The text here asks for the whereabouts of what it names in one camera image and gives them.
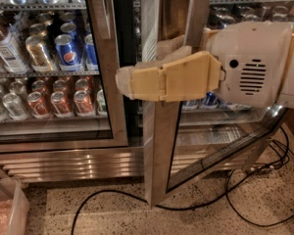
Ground steel fridge base grille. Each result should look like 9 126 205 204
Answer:
0 142 267 186

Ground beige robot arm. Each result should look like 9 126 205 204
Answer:
116 22 294 109

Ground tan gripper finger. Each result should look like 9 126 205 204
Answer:
116 47 221 102
156 28 219 61

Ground gold soda can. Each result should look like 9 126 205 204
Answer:
25 35 57 72

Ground glass fridge door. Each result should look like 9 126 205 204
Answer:
0 0 127 155
144 0 294 206

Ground blue soda can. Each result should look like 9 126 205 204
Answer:
201 92 219 109

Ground red soda can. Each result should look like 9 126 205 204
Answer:
73 90 94 116

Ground blue pepsi can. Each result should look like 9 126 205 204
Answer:
55 34 81 71

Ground black floor cable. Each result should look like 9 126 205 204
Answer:
70 126 294 235

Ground clear plastic bin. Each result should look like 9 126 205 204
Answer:
0 178 29 235

